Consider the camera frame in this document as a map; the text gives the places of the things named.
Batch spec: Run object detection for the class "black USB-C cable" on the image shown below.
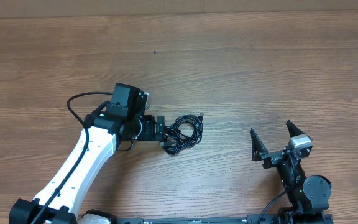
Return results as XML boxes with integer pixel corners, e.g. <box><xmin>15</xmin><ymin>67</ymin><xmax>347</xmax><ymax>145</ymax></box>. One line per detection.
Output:
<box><xmin>165</xmin><ymin>123</ymin><xmax>195</xmax><ymax>147</ymax></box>

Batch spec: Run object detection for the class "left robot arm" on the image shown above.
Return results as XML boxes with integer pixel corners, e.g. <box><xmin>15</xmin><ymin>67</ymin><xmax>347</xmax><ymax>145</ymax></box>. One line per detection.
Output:
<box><xmin>9</xmin><ymin>83</ymin><xmax>163</xmax><ymax>224</ymax></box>

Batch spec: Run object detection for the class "black USB-A to C cable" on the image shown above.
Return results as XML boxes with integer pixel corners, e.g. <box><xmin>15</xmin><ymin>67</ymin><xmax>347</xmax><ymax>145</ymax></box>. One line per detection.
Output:
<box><xmin>159</xmin><ymin>113</ymin><xmax>204</xmax><ymax>156</ymax></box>

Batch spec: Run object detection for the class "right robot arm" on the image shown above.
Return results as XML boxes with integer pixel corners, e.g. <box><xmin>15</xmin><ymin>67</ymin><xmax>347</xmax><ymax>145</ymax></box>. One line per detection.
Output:
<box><xmin>250</xmin><ymin>120</ymin><xmax>333</xmax><ymax>223</ymax></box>

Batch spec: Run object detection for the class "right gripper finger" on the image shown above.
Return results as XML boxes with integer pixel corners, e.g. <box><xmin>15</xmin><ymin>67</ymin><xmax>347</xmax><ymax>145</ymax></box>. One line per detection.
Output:
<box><xmin>250</xmin><ymin>129</ymin><xmax>269</xmax><ymax>161</ymax></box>
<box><xmin>286</xmin><ymin>120</ymin><xmax>304</xmax><ymax>138</ymax></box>

